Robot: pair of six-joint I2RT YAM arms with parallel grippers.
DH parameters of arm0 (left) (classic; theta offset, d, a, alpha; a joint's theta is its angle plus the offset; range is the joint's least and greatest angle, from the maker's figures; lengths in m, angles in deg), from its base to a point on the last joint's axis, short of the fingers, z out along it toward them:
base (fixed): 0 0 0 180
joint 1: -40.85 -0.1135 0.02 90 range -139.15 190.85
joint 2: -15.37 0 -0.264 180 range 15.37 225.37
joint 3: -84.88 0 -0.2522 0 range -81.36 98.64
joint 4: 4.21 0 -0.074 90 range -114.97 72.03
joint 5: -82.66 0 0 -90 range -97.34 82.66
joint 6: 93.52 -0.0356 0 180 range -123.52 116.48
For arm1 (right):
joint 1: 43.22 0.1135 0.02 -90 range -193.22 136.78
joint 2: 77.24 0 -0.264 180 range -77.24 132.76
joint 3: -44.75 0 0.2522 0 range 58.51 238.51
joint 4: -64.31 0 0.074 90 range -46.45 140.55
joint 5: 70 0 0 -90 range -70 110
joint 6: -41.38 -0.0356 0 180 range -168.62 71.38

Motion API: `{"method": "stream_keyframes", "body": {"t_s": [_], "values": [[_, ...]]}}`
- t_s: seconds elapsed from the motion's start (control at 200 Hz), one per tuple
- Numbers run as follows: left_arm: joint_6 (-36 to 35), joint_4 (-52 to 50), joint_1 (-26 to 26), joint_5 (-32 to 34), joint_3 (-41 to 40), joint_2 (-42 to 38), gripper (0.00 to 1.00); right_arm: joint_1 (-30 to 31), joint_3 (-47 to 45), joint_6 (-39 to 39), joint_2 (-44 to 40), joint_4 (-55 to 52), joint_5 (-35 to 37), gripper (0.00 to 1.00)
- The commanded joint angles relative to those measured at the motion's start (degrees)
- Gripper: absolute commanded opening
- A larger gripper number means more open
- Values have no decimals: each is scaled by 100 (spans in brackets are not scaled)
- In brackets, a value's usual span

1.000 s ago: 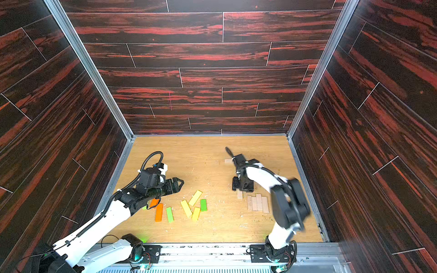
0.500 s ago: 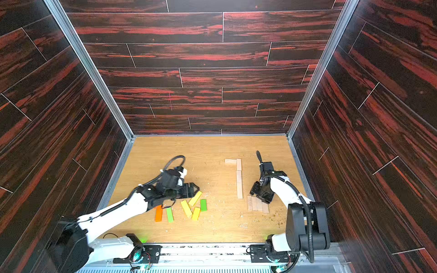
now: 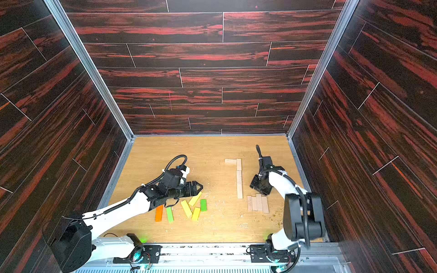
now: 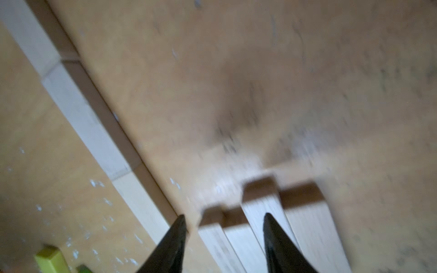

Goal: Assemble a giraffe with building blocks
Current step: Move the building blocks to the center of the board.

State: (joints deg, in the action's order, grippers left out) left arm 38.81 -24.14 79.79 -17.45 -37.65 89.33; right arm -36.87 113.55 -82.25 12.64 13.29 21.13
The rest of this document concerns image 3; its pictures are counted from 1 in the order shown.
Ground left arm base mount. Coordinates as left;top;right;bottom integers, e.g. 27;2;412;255
113;233;162;265

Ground upper yellow block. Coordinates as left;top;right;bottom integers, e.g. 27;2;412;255
188;192;202;207

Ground aluminium front rail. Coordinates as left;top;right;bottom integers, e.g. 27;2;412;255
78;243;351;273

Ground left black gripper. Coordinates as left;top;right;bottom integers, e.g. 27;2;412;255
166;180;204;201

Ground small yellow block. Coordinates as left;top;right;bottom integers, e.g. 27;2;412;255
191;207;201;222

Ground short green block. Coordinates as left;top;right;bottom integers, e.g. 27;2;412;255
200;199;207;212

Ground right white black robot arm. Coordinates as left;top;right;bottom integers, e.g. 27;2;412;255
250;146;326;267

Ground left yellow block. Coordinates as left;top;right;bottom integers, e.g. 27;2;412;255
181;200;193;218

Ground lower orange block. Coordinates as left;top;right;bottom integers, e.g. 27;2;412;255
155;205;163;222

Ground long light green block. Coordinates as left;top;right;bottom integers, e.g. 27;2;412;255
166;207;174;223

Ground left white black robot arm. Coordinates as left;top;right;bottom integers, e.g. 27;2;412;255
45;163;203;273

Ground natural wood block crosswise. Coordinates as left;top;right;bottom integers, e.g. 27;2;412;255
224;159;237;165

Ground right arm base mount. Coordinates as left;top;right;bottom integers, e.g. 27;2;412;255
248;243;295;263

